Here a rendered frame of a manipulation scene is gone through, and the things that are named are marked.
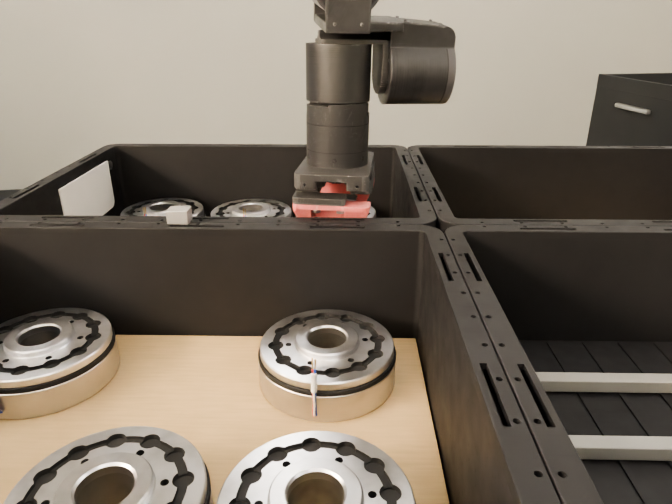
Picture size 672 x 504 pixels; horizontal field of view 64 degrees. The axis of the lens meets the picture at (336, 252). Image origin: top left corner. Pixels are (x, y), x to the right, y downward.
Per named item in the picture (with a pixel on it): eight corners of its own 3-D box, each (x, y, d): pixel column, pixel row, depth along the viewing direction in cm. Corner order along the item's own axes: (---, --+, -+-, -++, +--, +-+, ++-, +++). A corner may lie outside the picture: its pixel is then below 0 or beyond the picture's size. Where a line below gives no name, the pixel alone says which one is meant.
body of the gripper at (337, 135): (373, 169, 56) (376, 95, 53) (368, 198, 46) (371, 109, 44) (311, 167, 56) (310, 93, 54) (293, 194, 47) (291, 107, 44)
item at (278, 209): (203, 230, 64) (202, 225, 64) (218, 202, 73) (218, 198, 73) (288, 229, 64) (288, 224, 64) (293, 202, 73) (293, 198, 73)
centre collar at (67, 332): (-13, 357, 39) (-15, 350, 39) (31, 322, 44) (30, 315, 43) (50, 362, 39) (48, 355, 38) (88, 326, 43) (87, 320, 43)
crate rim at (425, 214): (-30, 246, 46) (-37, 220, 46) (111, 160, 74) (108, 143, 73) (438, 250, 46) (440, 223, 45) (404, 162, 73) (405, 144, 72)
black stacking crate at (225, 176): (1, 340, 50) (-33, 226, 46) (123, 226, 78) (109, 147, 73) (428, 346, 50) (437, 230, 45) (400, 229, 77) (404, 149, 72)
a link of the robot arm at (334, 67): (302, 29, 48) (309, 29, 43) (377, 30, 49) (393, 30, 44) (303, 108, 51) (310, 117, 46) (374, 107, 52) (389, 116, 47)
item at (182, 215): (166, 224, 44) (164, 211, 44) (171, 219, 46) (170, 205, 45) (188, 225, 44) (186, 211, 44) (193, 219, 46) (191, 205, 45)
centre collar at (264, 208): (228, 218, 66) (228, 213, 66) (234, 205, 71) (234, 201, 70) (268, 218, 66) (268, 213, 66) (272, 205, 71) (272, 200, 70)
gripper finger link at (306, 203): (370, 254, 56) (374, 165, 52) (366, 285, 49) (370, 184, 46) (305, 251, 56) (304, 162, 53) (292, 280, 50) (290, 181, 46)
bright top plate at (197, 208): (107, 227, 64) (106, 223, 64) (139, 201, 74) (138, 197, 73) (190, 229, 64) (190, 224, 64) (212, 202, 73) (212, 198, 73)
